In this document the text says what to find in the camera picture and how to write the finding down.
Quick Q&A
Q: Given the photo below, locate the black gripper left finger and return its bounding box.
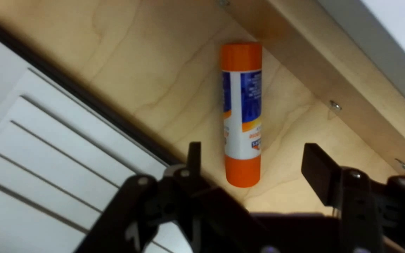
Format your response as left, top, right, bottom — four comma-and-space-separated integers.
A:
73, 140, 278, 253

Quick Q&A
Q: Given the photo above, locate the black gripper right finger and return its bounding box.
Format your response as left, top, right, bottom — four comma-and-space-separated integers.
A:
300, 141, 405, 253

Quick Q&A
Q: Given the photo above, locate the orange capped glue stick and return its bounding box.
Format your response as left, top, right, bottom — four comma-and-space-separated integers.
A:
219, 40, 264, 189

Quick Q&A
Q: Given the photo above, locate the wooden drawer with white front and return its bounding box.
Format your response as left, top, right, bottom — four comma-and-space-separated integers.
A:
0, 0, 405, 219

